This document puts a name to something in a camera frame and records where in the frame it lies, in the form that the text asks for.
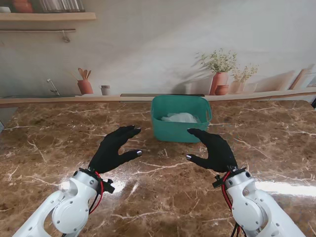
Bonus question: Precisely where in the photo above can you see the teal plastic basket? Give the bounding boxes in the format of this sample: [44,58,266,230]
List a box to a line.
[150,95,213,144]

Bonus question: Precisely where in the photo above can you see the red black right arm cable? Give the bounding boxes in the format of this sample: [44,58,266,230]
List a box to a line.
[221,171,247,237]

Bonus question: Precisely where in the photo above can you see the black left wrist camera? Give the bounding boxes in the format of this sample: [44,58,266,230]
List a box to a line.
[101,179,116,195]

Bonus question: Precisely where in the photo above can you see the small round terracotta pot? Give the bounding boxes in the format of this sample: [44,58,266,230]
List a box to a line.
[214,84,230,96]

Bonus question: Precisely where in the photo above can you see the row of books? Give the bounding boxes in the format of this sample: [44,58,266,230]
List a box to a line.
[39,0,86,12]

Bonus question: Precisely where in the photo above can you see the light wooden wall shelf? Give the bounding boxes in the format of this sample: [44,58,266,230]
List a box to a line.
[0,12,97,22]

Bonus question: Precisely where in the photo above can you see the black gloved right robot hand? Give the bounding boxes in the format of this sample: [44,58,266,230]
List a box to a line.
[185,128,238,173]

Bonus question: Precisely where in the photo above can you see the terracotta pot with wooden spoons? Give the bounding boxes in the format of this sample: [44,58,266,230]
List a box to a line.
[77,67,94,95]

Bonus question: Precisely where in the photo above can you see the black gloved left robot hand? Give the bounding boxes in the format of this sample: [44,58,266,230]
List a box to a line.
[88,125,144,174]

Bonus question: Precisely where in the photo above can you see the dark metal wall rail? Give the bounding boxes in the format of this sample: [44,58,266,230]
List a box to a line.
[0,28,76,32]

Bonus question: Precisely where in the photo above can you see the red black arm cable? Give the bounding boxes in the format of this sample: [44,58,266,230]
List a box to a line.
[88,171,105,215]
[221,171,247,237]

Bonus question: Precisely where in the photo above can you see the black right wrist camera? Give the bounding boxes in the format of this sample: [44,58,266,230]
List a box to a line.
[213,175,225,190]

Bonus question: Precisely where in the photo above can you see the orange ceramic jar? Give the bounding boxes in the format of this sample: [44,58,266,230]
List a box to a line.
[12,0,34,13]

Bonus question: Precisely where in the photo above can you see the red black left arm cable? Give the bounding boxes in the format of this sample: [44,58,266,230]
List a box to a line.
[88,171,105,215]

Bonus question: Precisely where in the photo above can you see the tall terracotta vase with flowers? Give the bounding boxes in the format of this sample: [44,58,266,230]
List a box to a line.
[195,48,237,96]

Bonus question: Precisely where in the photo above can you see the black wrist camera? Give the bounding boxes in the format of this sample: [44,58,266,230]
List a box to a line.
[213,175,225,190]
[101,179,116,195]

